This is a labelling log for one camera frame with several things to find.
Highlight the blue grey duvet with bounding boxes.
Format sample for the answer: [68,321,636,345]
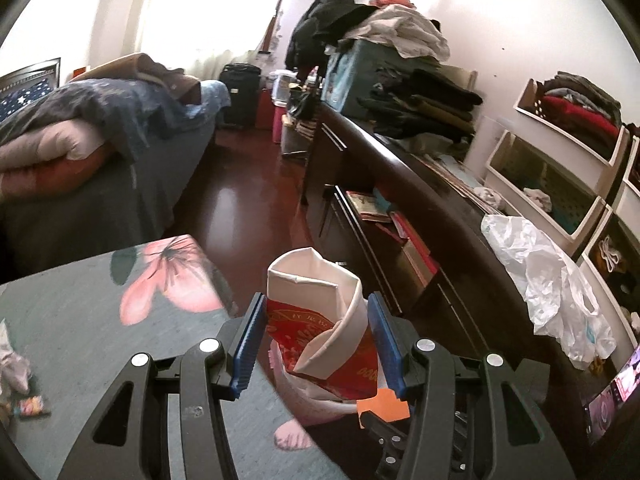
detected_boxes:
[0,80,231,163]

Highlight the white crumpled cloth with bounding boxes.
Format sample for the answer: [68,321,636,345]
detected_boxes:
[522,187,553,211]

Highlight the black coat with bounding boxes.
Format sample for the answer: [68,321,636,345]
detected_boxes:
[286,0,371,68]

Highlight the red and white paper bag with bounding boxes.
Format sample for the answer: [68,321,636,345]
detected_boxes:
[266,246,381,403]

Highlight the dark wooden dresser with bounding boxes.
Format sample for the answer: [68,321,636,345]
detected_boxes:
[302,102,640,461]

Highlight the white plastic bag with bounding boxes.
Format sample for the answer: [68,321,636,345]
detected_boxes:
[481,214,618,371]

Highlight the bed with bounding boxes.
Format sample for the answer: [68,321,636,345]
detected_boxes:
[0,52,233,281]

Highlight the red books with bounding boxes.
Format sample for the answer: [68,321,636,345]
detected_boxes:
[390,210,441,286]

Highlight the crumpled pale wrapper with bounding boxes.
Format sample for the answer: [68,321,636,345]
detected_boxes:
[0,317,32,393]

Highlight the pile of white clothes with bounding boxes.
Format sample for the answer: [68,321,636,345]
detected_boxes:
[340,4,451,61]

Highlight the sheer white curtain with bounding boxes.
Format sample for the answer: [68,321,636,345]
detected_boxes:
[95,0,291,78]

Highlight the blue star pillow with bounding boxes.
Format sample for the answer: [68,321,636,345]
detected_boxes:
[0,76,56,116]

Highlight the black handbag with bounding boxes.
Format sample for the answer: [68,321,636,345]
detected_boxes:
[287,87,321,118]

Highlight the dark wooden headboard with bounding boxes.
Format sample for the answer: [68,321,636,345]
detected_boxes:
[0,57,62,93]

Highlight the stack of red grey clothes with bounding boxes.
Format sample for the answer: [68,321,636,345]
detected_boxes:
[542,72,623,146]

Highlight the floral tablecloth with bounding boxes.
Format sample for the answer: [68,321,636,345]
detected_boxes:
[0,234,351,480]

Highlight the brown blanket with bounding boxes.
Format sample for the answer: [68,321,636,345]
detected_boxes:
[70,52,201,106]

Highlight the teal storage box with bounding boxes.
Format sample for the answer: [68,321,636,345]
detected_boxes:
[320,40,441,116]

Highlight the folded pink quilt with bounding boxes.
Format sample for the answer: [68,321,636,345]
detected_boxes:
[0,122,108,196]

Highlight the white storage bin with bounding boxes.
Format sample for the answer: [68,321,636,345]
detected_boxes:
[514,72,631,168]
[582,205,640,346]
[485,130,613,256]

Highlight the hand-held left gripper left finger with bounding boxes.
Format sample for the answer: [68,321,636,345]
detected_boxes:
[57,292,268,480]

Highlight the black suitcase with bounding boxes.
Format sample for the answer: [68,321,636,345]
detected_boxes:
[219,62,262,131]

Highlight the clear plastic jug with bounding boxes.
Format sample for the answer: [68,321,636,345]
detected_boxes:
[270,71,296,106]

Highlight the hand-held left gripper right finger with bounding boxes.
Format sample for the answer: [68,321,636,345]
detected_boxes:
[367,294,576,480]

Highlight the book with pale cover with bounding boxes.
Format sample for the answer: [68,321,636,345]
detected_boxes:
[345,190,393,223]

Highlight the colourful printed sheet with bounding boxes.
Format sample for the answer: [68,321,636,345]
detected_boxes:
[582,345,640,446]

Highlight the small colourful candy wrapper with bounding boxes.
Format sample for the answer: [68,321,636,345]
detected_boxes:
[14,395,51,418]

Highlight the stack of dark folded clothes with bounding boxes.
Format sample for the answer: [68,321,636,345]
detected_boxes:
[357,67,483,143]

